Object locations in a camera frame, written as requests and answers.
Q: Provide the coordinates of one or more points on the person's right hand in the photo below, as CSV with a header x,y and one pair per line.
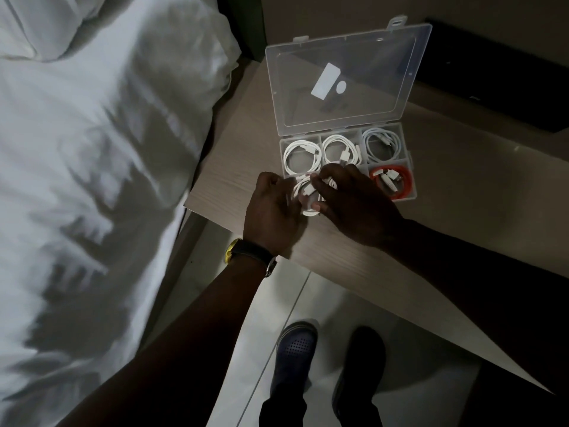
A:
x,y
360,208

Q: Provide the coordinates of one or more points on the person's left hand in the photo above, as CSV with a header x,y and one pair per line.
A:
x,y
266,217

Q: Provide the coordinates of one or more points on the person's right thumb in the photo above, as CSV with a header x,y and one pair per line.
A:
x,y
329,208

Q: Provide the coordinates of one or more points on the person's left fingers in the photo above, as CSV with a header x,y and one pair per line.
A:
x,y
284,188

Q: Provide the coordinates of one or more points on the person's left forearm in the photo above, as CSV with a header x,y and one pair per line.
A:
x,y
186,346

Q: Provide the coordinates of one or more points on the person's right forearm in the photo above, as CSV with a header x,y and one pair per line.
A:
x,y
480,284

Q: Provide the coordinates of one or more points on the black wristwatch with gold case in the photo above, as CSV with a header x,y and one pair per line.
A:
x,y
249,251

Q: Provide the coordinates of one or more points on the clear plastic organizer box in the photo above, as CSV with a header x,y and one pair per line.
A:
x,y
346,79

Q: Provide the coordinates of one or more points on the blue perforated clog shoe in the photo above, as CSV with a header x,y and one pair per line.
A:
x,y
293,355

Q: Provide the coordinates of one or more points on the dark clog shoe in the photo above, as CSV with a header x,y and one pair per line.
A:
x,y
360,369

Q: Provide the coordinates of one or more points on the white bed sheet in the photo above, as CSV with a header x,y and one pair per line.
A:
x,y
89,195

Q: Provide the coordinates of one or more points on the person's dark trousers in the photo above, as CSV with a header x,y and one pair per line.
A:
x,y
284,409

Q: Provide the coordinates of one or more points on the white pillow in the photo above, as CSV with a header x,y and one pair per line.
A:
x,y
40,22

